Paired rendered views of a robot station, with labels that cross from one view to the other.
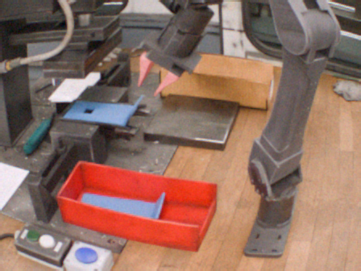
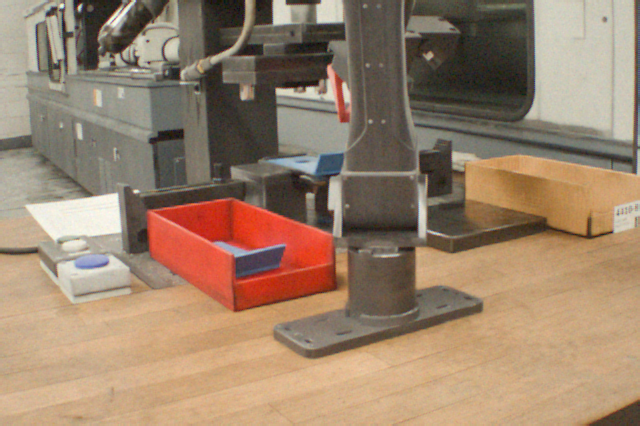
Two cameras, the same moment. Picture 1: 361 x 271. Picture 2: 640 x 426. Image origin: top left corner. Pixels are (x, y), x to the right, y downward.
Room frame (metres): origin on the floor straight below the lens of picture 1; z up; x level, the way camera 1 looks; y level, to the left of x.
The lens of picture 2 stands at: (0.14, -0.58, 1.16)
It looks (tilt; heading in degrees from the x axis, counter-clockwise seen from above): 13 degrees down; 42
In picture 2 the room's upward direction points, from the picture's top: 2 degrees counter-clockwise
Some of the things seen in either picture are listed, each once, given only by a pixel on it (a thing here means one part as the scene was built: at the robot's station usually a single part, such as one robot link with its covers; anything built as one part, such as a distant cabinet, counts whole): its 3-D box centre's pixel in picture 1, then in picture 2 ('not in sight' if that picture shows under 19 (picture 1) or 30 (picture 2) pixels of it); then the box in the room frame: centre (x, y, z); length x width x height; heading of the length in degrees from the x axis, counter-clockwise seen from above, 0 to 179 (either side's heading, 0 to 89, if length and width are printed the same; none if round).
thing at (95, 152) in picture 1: (90, 129); (310, 195); (0.95, 0.18, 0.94); 0.20 x 0.10 x 0.07; 163
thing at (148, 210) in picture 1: (117, 206); (224, 249); (0.72, 0.11, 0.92); 0.15 x 0.07 x 0.03; 80
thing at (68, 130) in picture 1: (89, 110); (309, 166); (0.95, 0.18, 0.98); 0.20 x 0.10 x 0.01; 163
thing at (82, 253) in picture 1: (86, 257); (92, 266); (0.57, 0.15, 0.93); 0.04 x 0.04 x 0.02
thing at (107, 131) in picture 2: not in sight; (120, 125); (3.94, 5.19, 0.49); 5.51 x 1.02 x 0.97; 70
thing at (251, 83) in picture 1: (220, 79); (552, 195); (1.17, -0.10, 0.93); 0.25 x 0.13 x 0.08; 73
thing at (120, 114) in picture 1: (101, 106); (313, 156); (0.93, 0.15, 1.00); 0.15 x 0.07 x 0.03; 73
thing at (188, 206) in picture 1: (133, 206); (233, 247); (0.71, 0.08, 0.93); 0.25 x 0.12 x 0.06; 73
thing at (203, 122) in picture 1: (194, 119); (460, 223); (1.02, -0.03, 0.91); 0.17 x 0.16 x 0.02; 163
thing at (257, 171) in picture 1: (276, 171); (378, 211); (0.69, -0.15, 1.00); 0.09 x 0.06 x 0.06; 123
